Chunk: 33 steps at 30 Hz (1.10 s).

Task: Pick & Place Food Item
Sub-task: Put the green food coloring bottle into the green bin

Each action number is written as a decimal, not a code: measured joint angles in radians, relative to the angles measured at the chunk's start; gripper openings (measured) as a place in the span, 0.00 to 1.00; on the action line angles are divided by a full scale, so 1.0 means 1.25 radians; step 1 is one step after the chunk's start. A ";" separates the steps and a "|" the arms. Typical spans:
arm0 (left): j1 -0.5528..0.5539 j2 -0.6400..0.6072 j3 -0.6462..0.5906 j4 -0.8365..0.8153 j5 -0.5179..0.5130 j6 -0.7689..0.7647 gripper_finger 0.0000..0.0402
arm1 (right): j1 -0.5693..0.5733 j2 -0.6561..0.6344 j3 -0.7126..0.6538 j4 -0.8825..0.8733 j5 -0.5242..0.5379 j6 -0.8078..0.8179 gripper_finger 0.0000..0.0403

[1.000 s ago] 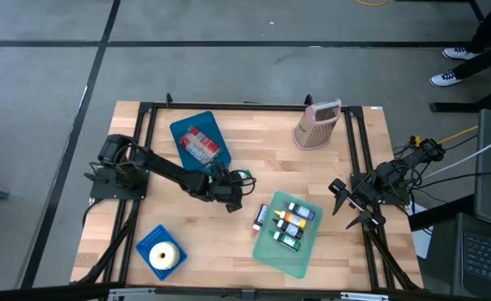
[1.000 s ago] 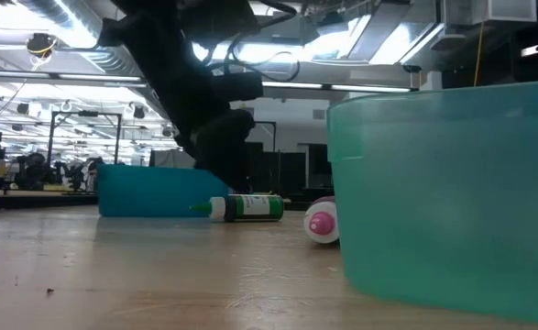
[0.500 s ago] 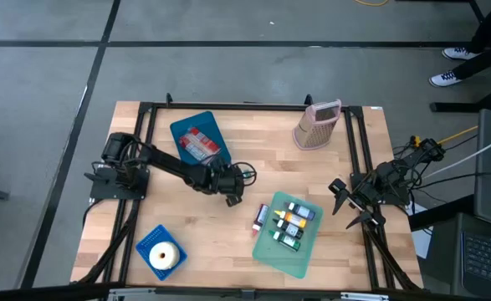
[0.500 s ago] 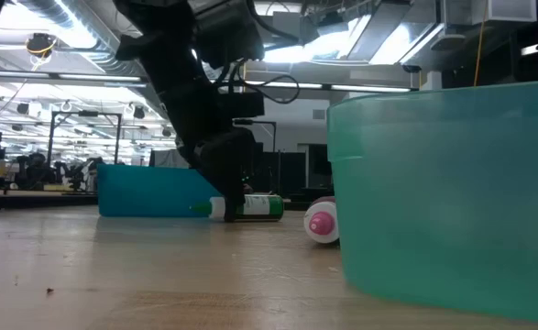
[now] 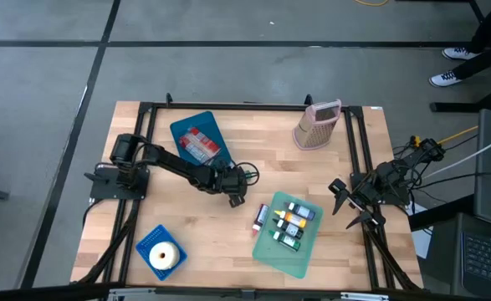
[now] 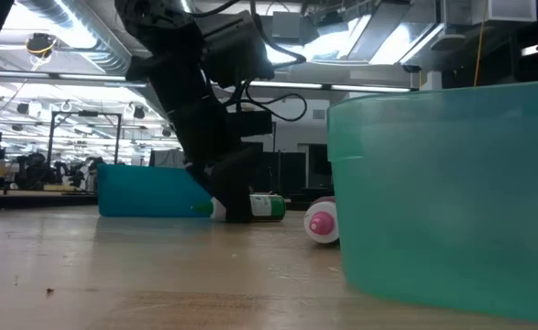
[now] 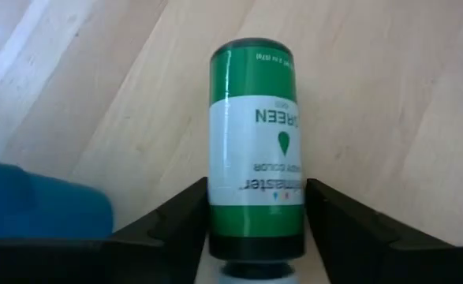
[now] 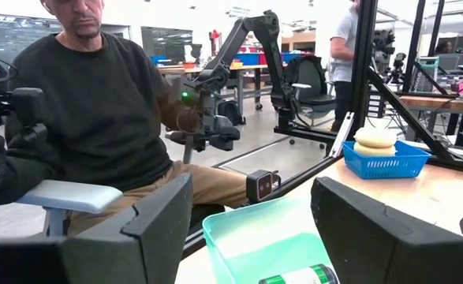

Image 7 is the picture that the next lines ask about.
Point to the large blue plastic bin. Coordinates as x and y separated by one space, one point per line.
38 205

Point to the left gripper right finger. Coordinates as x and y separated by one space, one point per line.
373 256

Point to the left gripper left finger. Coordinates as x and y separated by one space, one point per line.
97 260

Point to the bright green colouring bottle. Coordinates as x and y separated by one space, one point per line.
255 138

